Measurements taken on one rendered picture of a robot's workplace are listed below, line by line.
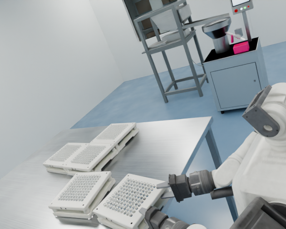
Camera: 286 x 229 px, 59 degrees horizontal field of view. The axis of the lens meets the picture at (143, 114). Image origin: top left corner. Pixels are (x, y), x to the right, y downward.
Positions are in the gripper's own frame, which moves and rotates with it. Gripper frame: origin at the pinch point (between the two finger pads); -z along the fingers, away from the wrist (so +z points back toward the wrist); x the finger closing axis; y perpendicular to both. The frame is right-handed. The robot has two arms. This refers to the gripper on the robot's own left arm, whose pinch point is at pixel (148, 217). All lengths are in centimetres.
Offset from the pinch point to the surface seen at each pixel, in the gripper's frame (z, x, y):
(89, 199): -35.0, -0.3, -6.5
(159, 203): -5.6, 4.3, 9.6
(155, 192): -6.3, -0.3, 10.8
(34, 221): -64, 7, -29
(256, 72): -79, 46, 238
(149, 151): -43, 7, 38
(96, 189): -37.7, -0.4, -0.8
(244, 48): -86, 16, 237
